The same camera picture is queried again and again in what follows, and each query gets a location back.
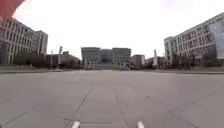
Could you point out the robot's own part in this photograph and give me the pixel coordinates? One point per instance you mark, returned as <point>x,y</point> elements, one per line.
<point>76,124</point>
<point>141,124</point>

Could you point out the pole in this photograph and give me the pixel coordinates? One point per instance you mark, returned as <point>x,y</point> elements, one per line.
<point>60,56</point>

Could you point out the grey paved plaza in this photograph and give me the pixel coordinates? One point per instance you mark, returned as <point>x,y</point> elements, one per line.
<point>110,86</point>

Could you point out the pale monument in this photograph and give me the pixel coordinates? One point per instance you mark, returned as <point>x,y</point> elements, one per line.
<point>155,59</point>

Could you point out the row of trees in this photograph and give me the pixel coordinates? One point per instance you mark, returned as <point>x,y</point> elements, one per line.
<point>31,60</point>
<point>186,61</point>

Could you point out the red flag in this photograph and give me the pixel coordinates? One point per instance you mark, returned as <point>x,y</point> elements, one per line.
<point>8,6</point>

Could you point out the large grey many-windowed building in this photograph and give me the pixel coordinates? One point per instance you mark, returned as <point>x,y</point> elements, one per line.
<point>196,38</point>

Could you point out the grey twin-block building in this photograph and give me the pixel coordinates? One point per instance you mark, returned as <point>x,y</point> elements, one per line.
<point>91,55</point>

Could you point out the large pale many-windowed building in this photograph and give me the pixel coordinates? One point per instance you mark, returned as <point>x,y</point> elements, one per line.
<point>18,38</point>

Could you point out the small grey building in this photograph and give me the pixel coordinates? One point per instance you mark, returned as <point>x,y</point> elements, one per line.
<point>137,60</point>

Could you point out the low brown building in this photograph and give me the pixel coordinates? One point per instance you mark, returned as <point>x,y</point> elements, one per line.
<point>68,60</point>

